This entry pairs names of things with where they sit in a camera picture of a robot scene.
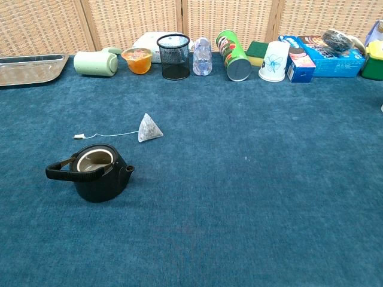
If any pyramid tea bag with string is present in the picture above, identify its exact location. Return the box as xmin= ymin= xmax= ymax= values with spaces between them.
xmin=74 ymin=112 xmax=164 ymax=144

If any blue table cloth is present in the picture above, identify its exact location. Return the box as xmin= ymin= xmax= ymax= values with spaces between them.
xmin=0 ymin=51 xmax=383 ymax=287

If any black mesh pen holder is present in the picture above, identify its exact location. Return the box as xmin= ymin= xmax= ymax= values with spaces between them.
xmin=156 ymin=33 xmax=192 ymax=81

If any clear plastic water bottle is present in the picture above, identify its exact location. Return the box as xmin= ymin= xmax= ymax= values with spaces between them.
xmin=192 ymin=36 xmax=213 ymax=77

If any green chips can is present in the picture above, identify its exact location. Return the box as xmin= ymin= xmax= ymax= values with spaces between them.
xmin=216 ymin=29 xmax=253 ymax=83

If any orange jelly cup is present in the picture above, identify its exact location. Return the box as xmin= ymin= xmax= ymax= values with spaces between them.
xmin=121 ymin=47 xmax=154 ymax=75

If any green yellow sponge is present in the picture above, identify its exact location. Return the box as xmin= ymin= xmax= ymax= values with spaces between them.
xmin=245 ymin=41 xmax=270 ymax=68

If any white plastic packet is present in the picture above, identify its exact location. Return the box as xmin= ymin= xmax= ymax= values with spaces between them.
xmin=132 ymin=32 xmax=194 ymax=64

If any white paper cup blue flower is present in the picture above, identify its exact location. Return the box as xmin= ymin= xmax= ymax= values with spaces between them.
xmin=258 ymin=41 xmax=291 ymax=83

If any pale green mug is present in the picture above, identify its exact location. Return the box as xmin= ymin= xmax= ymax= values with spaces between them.
xmin=73 ymin=47 xmax=123 ymax=77

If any small blue cookie box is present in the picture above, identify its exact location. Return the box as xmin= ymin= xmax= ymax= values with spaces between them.
xmin=278 ymin=35 xmax=317 ymax=84

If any woven folding screen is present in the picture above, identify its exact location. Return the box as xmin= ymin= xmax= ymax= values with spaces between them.
xmin=0 ymin=0 xmax=383 ymax=57

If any large blue cookie box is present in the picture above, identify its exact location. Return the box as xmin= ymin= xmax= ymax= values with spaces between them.
xmin=297 ymin=35 xmax=366 ymax=78

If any silver metal tray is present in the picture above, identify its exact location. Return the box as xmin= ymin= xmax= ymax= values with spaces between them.
xmin=0 ymin=53 xmax=70 ymax=87

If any green container yellow lid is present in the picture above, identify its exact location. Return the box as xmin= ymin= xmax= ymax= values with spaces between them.
xmin=361 ymin=40 xmax=383 ymax=81

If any purple white package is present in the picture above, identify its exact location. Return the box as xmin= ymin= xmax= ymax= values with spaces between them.
xmin=364 ymin=19 xmax=383 ymax=47

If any black teapot with handle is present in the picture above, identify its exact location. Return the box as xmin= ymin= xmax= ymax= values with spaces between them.
xmin=45 ymin=143 xmax=135 ymax=203

